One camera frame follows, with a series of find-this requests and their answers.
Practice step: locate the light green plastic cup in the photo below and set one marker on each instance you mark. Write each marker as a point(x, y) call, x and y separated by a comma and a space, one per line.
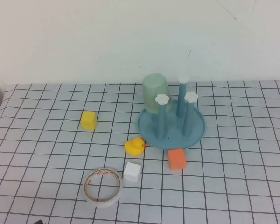
point(154, 88)

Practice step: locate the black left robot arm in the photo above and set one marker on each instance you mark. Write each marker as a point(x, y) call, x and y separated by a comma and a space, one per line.
point(40, 222)

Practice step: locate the blue cup stand white caps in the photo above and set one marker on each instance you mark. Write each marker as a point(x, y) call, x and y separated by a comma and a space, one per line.
point(172, 137)

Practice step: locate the yellow rubber duck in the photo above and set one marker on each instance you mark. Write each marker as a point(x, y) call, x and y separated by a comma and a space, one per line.
point(133, 148)

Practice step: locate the yellow foam cube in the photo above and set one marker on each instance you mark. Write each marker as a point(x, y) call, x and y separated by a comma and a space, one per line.
point(89, 121)

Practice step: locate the white foam cube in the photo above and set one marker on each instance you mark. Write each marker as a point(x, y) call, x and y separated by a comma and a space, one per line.
point(131, 172)

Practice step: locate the orange foam cube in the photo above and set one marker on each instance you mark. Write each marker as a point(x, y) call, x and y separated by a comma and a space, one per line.
point(177, 161)

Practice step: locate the white tape roll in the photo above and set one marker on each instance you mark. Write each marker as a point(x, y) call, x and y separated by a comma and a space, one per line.
point(102, 204)

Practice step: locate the grid pattern tablecloth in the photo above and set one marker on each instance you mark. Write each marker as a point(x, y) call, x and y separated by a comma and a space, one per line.
point(235, 163)

